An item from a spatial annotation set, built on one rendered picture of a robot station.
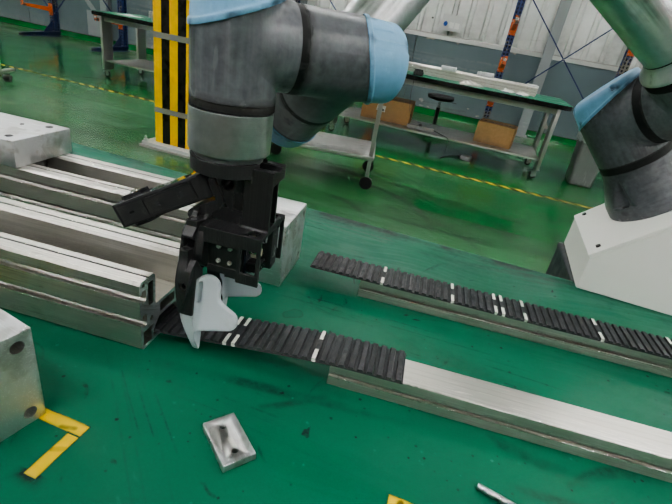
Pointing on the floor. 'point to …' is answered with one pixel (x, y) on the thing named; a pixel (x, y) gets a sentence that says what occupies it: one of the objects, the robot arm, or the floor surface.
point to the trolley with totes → (357, 148)
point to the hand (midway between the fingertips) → (203, 321)
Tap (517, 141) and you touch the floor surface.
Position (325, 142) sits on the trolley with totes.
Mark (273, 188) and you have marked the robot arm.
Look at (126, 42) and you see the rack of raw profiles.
